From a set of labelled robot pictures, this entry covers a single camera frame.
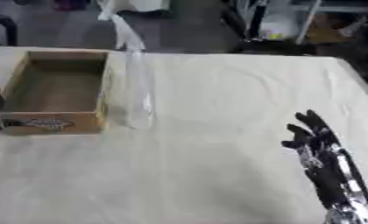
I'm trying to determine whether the tan cardboard box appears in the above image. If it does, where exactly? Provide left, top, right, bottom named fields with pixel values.
left=0, top=49, right=114, bottom=136

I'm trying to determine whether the white pole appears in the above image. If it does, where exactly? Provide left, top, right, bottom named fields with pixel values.
left=293, top=0, right=324, bottom=46

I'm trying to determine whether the white draped cloth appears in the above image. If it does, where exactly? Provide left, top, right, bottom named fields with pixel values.
left=95, top=0, right=172, bottom=22

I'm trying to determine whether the brown cardboard carton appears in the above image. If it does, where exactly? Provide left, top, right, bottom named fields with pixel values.
left=305, top=13, right=368, bottom=46

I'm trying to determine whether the black tripod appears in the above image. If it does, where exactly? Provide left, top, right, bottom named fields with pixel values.
left=219, top=0, right=318, bottom=56

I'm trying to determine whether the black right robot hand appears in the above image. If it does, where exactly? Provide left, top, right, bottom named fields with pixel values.
left=280, top=109, right=368, bottom=210

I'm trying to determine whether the white plastic container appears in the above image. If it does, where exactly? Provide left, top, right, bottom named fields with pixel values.
left=258, top=20, right=300, bottom=40

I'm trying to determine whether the black chair leg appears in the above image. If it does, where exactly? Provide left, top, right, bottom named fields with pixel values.
left=0, top=12, right=18, bottom=46

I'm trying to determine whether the clear plastic bottle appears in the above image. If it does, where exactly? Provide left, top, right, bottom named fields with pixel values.
left=109, top=13, right=157, bottom=130

